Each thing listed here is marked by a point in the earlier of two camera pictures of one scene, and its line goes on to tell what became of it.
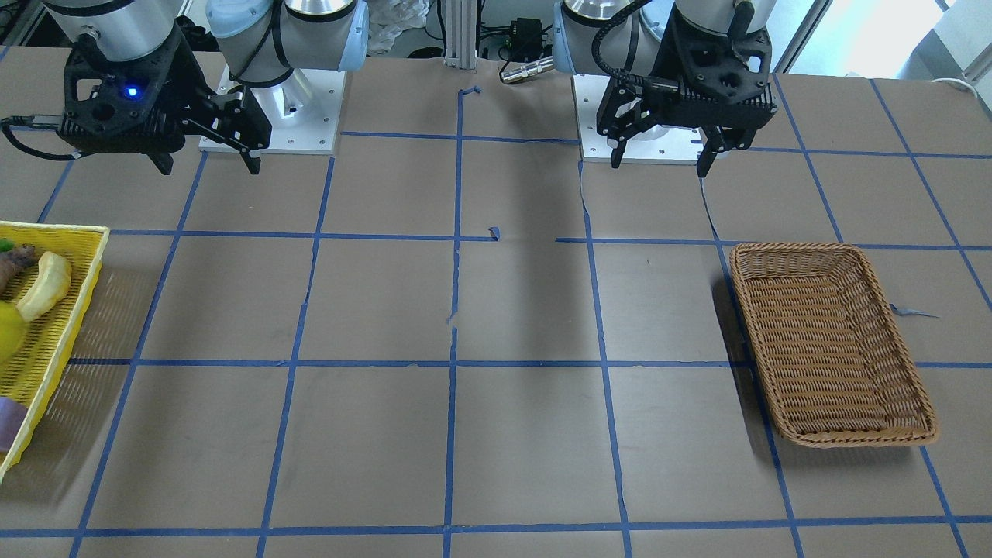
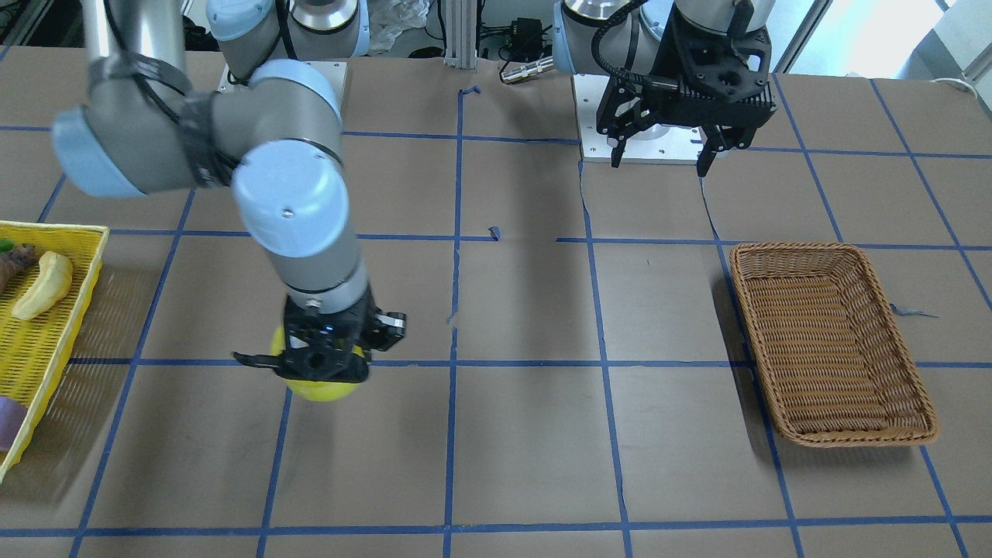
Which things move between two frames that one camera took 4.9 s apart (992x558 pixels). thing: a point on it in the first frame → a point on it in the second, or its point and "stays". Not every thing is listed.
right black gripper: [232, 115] → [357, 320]
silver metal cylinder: [511, 74] stays
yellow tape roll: [12, 331] → [316, 391]
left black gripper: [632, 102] stays
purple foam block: [12, 415] stays
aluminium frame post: [461, 34] stays
